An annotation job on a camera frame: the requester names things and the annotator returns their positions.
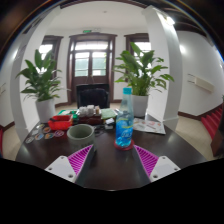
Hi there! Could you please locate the black office chair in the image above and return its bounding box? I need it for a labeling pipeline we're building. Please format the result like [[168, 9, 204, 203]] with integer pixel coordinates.
[[75, 83, 111, 109]]

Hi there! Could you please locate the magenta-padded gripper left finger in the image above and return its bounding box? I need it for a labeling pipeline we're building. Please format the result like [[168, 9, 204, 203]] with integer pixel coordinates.
[[44, 143, 96, 185]]

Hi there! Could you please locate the light green folded cloth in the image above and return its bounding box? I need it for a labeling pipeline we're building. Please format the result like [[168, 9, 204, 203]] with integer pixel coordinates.
[[100, 108, 118, 120]]

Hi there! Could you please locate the clear blue-capped water bottle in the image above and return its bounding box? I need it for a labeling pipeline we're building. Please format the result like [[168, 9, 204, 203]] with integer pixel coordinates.
[[114, 87, 135, 148]]

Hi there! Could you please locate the red carpeted staircase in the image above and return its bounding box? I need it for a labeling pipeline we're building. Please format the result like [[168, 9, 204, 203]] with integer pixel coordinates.
[[200, 105, 224, 141]]

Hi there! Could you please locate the dark tray of small jars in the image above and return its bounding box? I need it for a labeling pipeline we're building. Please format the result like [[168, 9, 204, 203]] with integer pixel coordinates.
[[77, 104, 103, 126]]

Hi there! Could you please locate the grey patterned ceramic mug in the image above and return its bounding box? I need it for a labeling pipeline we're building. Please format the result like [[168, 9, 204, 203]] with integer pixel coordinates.
[[66, 123, 96, 153]]

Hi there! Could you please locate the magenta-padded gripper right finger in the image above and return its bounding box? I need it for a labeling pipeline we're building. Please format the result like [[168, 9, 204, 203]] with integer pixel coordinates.
[[132, 144, 182, 184]]

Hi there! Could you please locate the brown framed window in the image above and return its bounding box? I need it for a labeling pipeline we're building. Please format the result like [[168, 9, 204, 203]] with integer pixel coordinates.
[[124, 32, 152, 64], [39, 34, 64, 73]]

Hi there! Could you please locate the red plastic box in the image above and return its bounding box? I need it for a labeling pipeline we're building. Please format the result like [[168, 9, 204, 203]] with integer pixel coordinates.
[[47, 114, 74, 131]]

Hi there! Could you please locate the brown wooden double door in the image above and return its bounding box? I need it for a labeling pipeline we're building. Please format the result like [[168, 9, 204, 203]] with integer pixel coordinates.
[[67, 32, 118, 104]]

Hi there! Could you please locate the potted leafy plant white pot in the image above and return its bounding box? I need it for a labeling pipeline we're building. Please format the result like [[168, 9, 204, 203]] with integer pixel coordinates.
[[113, 41, 175, 118], [15, 49, 64, 124]]

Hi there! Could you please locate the white printed paper leaflet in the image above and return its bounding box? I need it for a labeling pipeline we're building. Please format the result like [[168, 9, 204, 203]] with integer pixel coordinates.
[[133, 117, 167, 135]]

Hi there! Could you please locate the green flat box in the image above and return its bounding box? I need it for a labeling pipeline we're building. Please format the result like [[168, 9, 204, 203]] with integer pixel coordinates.
[[57, 109, 79, 120]]

